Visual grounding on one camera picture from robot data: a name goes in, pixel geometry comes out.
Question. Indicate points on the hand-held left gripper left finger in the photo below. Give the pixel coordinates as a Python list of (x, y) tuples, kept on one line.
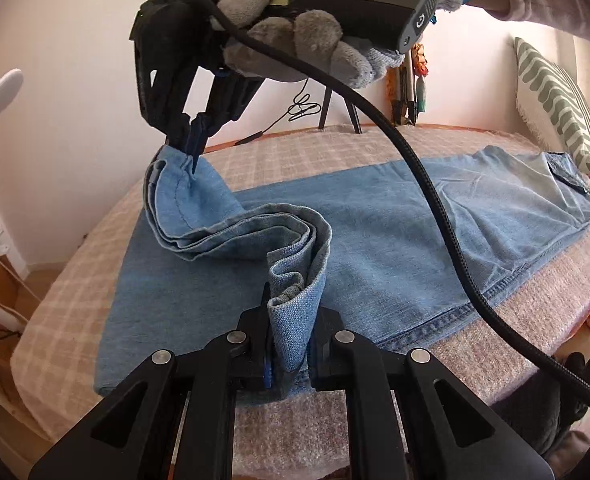
[(255, 360)]

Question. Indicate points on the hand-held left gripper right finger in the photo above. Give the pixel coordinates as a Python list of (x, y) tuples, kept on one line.
[(325, 360)]

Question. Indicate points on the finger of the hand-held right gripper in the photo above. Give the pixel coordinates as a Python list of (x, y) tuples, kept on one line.
[(175, 125), (225, 100)]

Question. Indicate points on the light blue denim pants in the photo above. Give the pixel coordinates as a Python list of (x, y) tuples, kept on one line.
[(400, 240)]

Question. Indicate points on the person's right hand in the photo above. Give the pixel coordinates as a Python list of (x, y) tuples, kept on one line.
[(325, 30)]

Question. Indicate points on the small black tripod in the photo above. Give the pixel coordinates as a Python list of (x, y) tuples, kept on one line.
[(325, 110)]

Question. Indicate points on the white clamp desk lamp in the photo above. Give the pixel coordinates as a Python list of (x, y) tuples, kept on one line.
[(5, 90)]

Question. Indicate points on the folded silver tripod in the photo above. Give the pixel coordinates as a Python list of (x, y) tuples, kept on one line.
[(410, 95)]

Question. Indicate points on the pink plaid blanket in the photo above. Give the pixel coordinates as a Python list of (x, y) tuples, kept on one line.
[(75, 310)]

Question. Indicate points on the orange patterned cloth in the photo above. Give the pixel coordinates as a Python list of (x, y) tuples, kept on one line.
[(420, 57)]

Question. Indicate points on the white power strip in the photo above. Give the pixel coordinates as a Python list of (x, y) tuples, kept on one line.
[(2, 316)]

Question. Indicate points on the green striped white pillow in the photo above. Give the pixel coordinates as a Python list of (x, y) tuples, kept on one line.
[(550, 90)]

